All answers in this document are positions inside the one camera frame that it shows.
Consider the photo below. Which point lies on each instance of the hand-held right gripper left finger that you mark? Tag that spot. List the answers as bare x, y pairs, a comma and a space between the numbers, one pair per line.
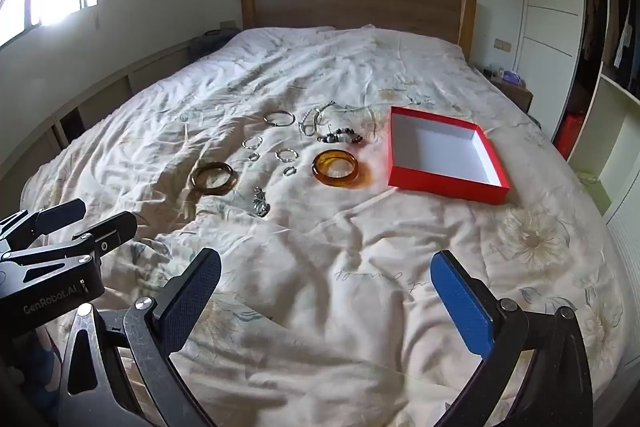
192, 289

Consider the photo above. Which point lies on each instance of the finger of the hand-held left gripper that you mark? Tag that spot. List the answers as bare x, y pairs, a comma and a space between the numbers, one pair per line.
55, 214
107, 232

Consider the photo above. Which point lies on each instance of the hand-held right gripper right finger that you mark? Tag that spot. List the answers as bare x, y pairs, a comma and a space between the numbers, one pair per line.
460, 302

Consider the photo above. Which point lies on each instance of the dark brown bangle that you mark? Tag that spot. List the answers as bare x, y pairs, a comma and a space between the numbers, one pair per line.
200, 183

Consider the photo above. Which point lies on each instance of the silver charm cluster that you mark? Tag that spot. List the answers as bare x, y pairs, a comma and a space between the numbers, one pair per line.
260, 204

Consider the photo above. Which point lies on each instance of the red cardboard box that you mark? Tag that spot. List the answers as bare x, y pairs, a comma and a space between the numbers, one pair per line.
440, 152

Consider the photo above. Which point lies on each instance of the amber translucent bangle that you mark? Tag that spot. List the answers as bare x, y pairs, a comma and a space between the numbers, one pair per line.
320, 174

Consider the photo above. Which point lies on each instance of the thin silver bangle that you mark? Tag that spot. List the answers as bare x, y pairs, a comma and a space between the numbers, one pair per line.
266, 119

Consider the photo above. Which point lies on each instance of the red bag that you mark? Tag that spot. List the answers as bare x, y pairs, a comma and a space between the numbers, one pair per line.
567, 137

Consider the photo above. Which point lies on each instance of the wooden nightstand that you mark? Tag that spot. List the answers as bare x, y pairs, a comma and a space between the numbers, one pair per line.
517, 97

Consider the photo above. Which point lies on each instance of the dark bedside object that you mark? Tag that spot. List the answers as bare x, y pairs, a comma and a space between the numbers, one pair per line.
212, 39

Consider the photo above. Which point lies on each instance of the purple tissue box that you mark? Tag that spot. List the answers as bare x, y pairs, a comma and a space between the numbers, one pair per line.
512, 78

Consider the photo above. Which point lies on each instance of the white wardrobe door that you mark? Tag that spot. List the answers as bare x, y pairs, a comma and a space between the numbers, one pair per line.
550, 7

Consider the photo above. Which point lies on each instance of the wooden headboard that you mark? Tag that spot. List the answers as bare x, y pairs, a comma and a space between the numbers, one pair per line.
350, 7

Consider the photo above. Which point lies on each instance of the hanging clothes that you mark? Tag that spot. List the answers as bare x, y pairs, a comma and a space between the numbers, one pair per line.
615, 17

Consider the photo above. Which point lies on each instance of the wall switch plate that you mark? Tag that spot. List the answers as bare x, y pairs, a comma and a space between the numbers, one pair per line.
502, 45

